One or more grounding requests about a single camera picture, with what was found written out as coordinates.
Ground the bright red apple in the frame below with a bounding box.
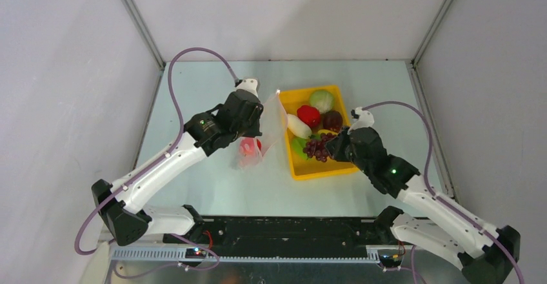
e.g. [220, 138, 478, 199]
[239, 137, 262, 157]

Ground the clear pink-dotted zip bag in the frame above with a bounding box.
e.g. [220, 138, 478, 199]
[232, 89, 287, 169]

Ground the purple grape bunch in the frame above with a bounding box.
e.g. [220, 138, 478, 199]
[302, 132, 337, 163]

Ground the yellow plastic tray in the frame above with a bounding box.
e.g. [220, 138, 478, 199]
[279, 85, 359, 181]

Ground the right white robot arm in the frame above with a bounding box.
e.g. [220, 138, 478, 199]
[325, 127, 521, 283]

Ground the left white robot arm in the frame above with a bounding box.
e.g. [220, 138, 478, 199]
[92, 89, 263, 246]

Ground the dark red apple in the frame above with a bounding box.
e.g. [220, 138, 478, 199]
[323, 110, 344, 132]

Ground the yellow mango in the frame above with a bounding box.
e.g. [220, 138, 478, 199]
[317, 129, 337, 136]

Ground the white radish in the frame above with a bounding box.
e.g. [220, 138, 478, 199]
[286, 114, 312, 139]

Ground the red bell pepper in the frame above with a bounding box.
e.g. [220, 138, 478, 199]
[297, 105, 321, 128]

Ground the green cabbage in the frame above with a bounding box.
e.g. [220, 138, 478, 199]
[309, 89, 335, 114]

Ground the green leafy vegetable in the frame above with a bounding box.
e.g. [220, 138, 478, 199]
[290, 136, 323, 160]

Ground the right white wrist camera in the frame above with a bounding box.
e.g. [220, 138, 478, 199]
[348, 106, 375, 133]

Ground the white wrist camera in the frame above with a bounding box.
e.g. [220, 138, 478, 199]
[235, 77, 260, 97]
[348, 106, 375, 133]

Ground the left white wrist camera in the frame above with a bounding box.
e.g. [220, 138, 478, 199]
[235, 77, 260, 97]

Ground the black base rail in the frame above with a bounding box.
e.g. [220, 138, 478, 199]
[185, 216, 406, 259]

